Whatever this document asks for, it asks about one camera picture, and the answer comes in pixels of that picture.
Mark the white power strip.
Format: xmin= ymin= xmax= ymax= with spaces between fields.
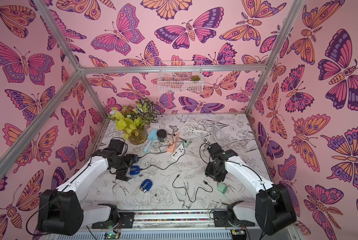
xmin=171 ymin=145 xmax=186 ymax=161

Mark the small succulent in basket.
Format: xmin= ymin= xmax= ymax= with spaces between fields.
xmin=191 ymin=76 xmax=201 ymax=82

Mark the green charger adapter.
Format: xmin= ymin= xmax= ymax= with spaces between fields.
xmin=183 ymin=140 xmax=191 ymax=148
xmin=217 ymin=183 xmax=228 ymax=194

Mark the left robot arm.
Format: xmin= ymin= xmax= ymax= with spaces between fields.
xmin=37 ymin=139 xmax=139 ymax=236

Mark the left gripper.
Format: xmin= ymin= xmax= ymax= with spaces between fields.
xmin=112 ymin=153 xmax=139 ymax=180

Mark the blue clip bottom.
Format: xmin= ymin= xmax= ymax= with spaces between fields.
xmin=140 ymin=179 xmax=153 ymax=193

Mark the potted green plant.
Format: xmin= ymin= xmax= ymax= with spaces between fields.
xmin=107 ymin=98 xmax=158 ymax=145

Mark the orange power strip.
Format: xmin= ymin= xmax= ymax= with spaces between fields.
xmin=167 ymin=132 xmax=180 ymax=154

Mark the white coiled cable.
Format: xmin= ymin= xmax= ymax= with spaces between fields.
xmin=178 ymin=119 xmax=228 ymax=145

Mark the black usb cable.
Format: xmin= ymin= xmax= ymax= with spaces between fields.
xmin=136 ymin=131 xmax=192 ymax=172
xmin=171 ymin=173 xmax=214 ymax=204

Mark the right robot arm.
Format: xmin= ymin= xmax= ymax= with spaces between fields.
xmin=205 ymin=143 xmax=297 ymax=236

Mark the white wire basket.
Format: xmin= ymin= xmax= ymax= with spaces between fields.
xmin=156 ymin=60 xmax=204 ymax=94

